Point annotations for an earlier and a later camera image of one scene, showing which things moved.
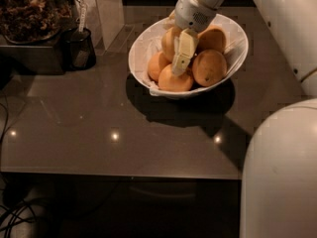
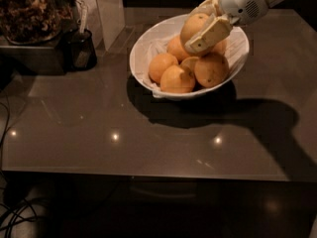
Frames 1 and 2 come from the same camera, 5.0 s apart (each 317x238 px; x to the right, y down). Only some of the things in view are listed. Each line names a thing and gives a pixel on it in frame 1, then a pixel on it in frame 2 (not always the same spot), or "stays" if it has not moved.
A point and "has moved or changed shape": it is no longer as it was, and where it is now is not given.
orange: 209,67 stays
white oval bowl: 222,46 stays
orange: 168,44 has moved or changed shape
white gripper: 192,14 -> 242,3
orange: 157,63 stays
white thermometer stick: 82,16 stays
